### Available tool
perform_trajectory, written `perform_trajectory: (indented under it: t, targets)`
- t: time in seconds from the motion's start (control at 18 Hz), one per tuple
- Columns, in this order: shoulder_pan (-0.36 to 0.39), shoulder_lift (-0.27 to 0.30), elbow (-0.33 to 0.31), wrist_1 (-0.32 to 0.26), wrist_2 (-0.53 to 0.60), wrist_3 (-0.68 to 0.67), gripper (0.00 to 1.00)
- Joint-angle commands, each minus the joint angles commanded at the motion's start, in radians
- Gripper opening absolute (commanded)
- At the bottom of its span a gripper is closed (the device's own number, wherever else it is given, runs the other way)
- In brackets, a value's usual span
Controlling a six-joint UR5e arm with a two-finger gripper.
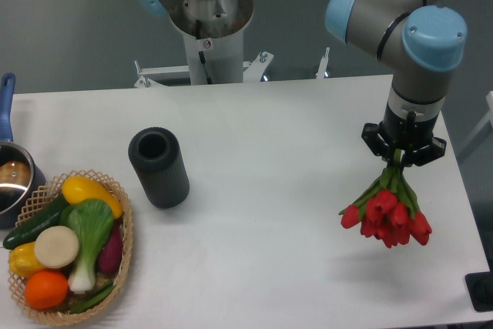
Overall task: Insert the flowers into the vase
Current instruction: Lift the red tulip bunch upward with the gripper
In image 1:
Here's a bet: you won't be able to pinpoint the purple sweet potato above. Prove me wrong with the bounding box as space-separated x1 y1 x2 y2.
97 224 123 275

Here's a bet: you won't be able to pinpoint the beige round bun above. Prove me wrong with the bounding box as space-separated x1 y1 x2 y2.
34 226 79 269

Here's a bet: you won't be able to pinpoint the yellow bell pepper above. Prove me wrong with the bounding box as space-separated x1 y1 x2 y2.
8 242 47 278

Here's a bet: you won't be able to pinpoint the yellow squash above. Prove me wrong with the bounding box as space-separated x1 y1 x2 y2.
62 176 123 220

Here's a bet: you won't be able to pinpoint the orange fruit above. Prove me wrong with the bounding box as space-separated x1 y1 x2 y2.
24 270 69 310

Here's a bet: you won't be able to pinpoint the green bean pod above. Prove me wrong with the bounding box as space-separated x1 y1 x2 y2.
69 281 115 314

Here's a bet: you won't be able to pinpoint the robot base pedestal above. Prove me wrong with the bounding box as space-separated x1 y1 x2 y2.
138 0 253 85

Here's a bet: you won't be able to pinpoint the blue handled saucepan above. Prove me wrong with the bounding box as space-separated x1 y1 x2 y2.
1 72 45 230

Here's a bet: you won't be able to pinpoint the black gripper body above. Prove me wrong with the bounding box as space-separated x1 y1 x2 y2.
381 86 445 150

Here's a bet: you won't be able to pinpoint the red tulip bouquet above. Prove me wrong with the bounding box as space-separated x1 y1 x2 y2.
339 149 432 249

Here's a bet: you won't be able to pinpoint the woven wicker basket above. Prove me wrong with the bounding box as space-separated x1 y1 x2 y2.
8 170 133 327

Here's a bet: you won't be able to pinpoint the white frame at right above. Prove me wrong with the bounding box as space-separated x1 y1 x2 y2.
456 91 492 165

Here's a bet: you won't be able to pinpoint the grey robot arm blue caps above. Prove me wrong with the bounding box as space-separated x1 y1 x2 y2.
324 0 468 167

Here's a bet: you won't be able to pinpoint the green cucumber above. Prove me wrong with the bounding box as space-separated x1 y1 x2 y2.
3 194 69 250

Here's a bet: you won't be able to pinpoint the green bok choy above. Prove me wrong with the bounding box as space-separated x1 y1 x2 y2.
60 199 114 294

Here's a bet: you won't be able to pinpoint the white metal mounting frame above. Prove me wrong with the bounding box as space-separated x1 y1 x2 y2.
133 47 330 89

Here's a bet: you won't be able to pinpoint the dark grey ribbed vase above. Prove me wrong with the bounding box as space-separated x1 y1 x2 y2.
128 127 189 210

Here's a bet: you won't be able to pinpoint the black device at edge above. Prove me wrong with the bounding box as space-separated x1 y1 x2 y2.
464 271 492 312

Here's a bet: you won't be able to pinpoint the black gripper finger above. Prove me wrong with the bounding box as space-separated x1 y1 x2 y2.
404 137 447 166
361 123 393 160

